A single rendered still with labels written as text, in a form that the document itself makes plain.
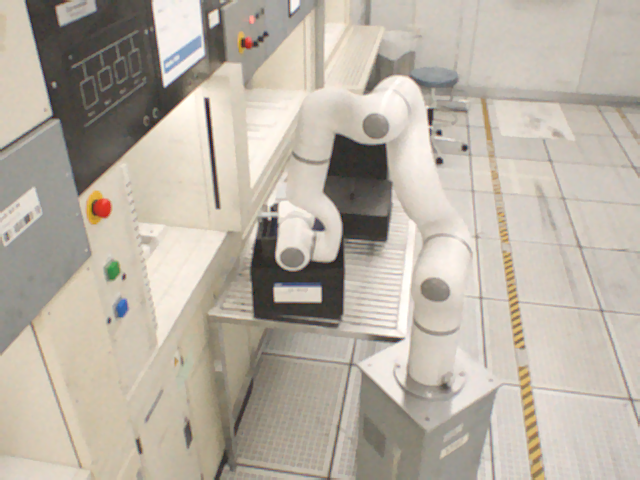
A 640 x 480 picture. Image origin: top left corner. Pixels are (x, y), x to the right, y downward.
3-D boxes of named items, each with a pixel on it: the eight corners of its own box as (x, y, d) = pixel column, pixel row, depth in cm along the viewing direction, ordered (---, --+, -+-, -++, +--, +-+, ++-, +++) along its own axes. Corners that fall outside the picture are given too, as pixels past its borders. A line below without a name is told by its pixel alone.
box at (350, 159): (387, 188, 249) (391, 132, 235) (320, 181, 255) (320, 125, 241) (396, 160, 272) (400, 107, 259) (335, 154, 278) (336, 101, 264)
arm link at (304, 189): (359, 150, 142) (335, 250, 160) (293, 139, 141) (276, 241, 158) (360, 169, 135) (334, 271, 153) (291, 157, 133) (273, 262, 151)
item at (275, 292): (252, 315, 180) (248, 269, 170) (260, 263, 203) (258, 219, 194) (344, 316, 180) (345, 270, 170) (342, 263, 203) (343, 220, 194)
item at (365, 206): (387, 241, 215) (389, 210, 208) (307, 234, 219) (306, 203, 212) (393, 202, 239) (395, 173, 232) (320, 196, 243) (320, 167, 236)
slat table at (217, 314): (389, 497, 213) (406, 337, 172) (228, 471, 222) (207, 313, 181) (409, 282, 320) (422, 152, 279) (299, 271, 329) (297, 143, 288)
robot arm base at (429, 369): (480, 379, 158) (491, 326, 148) (427, 411, 149) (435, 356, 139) (430, 339, 171) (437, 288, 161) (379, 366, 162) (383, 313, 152)
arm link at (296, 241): (316, 220, 156) (281, 214, 155) (315, 247, 145) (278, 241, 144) (311, 246, 161) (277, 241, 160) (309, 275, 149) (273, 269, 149)
